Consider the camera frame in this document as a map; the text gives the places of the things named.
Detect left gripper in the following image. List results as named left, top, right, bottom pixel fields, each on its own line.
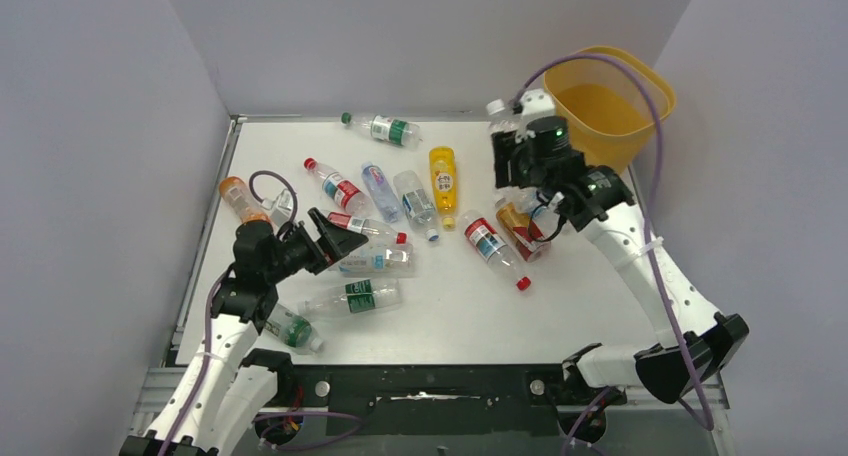
left=264, top=209, right=367, bottom=284

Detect large clear unlabelled bottle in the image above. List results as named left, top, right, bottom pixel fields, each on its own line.
left=486, top=99, right=564, bottom=216

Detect dark green label clear bottle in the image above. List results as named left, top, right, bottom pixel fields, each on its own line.
left=297, top=278, right=403, bottom=319

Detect floral white blue label bottle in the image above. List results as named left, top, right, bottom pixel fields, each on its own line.
left=334, top=243, right=416, bottom=277

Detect amber tea bottle red label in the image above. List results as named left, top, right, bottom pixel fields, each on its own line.
left=495, top=198, right=550, bottom=263

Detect red cap red blue bottle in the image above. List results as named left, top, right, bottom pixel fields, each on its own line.
left=459, top=210, right=532, bottom=292

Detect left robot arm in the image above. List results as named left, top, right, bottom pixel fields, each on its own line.
left=119, top=208, right=368, bottom=455

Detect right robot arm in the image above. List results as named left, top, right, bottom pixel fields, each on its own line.
left=490, top=116, right=750, bottom=404

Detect yellow plastic waste bin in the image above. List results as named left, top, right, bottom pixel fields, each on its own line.
left=543, top=59, right=655, bottom=173

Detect red label bottle lying sideways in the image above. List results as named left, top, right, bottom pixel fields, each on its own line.
left=326, top=211, right=407, bottom=245

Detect red cap red label bottle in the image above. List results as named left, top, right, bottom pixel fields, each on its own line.
left=303, top=158, right=373, bottom=217

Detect yellow juice bottle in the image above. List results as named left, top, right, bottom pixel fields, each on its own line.
left=429, top=146, right=458, bottom=230

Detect clear blue pink label bottle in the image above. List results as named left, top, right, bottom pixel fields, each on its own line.
left=361, top=161, right=402, bottom=223

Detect white cap blue label bottle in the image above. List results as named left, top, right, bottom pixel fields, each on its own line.
left=393, top=170, right=440, bottom=242

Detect green cap bottle at back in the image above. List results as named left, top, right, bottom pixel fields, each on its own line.
left=340, top=112, right=422, bottom=150

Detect green label bottle near front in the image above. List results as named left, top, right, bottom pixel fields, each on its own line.
left=264, top=304, right=325, bottom=355

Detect orange cap bottle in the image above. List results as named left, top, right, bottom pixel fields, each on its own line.
left=218, top=176, right=271, bottom=224

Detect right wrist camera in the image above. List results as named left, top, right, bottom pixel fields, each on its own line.
left=514, top=89, right=556, bottom=132

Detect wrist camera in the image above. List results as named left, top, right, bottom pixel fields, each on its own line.
left=514, top=89, right=556, bottom=132
left=260, top=189, right=294, bottom=227

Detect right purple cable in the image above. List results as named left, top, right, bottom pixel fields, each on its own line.
left=510, top=52, right=717, bottom=456

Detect purple cable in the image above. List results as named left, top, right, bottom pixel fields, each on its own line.
left=510, top=52, right=717, bottom=456
left=155, top=169, right=366, bottom=456

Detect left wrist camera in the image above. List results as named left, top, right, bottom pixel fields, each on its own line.
left=260, top=189, right=294, bottom=227

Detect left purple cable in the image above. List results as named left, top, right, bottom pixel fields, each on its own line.
left=155, top=169, right=366, bottom=456

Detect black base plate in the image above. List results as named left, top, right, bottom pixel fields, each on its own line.
left=230, top=364, right=627, bottom=438

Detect aluminium frame rail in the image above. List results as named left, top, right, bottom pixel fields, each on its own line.
left=121, top=366, right=730, bottom=456

